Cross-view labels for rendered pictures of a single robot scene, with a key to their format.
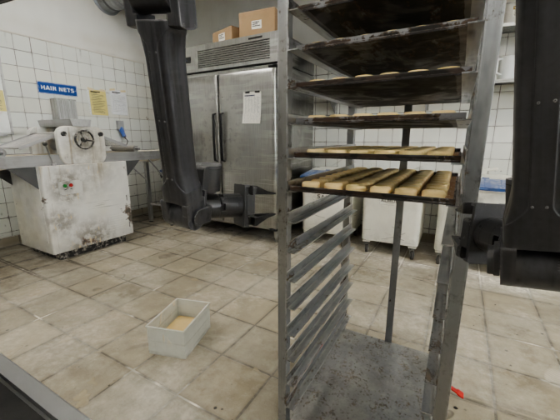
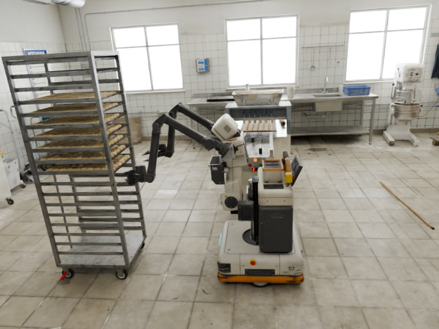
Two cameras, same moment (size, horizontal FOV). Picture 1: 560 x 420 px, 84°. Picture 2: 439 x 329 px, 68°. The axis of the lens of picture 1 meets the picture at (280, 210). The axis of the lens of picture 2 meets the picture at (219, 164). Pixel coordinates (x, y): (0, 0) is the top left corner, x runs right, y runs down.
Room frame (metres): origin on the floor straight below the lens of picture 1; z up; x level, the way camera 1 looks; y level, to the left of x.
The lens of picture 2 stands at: (1.00, 2.40, 1.77)
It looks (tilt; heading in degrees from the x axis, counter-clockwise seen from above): 19 degrees down; 248
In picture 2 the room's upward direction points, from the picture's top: 3 degrees counter-clockwise
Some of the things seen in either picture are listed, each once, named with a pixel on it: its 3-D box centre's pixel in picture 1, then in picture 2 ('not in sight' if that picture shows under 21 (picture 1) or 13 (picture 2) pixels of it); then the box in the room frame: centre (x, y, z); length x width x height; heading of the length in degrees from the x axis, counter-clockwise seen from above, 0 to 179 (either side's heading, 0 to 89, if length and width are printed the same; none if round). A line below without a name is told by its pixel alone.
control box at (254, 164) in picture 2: not in sight; (255, 163); (-0.39, -0.09, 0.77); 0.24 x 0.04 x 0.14; 148
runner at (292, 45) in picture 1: (336, 67); (64, 125); (1.13, -0.19, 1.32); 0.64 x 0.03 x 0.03; 151
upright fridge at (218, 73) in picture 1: (242, 143); not in sight; (3.79, 0.44, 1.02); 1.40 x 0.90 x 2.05; 60
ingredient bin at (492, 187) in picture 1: (471, 219); not in sight; (2.72, -1.71, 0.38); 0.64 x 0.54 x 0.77; 149
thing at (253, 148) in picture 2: not in sight; (257, 181); (-0.58, -0.39, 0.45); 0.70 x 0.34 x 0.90; 58
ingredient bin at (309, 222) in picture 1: (332, 204); not in sight; (3.37, -0.58, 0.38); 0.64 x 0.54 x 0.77; 153
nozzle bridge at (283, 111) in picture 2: not in sight; (258, 119); (-0.85, -0.82, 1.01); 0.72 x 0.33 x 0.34; 148
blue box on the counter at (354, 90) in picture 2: not in sight; (356, 90); (-3.71, -2.18, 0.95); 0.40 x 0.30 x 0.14; 153
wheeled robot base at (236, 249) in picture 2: not in sight; (259, 248); (-0.18, 0.32, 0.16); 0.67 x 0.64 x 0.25; 151
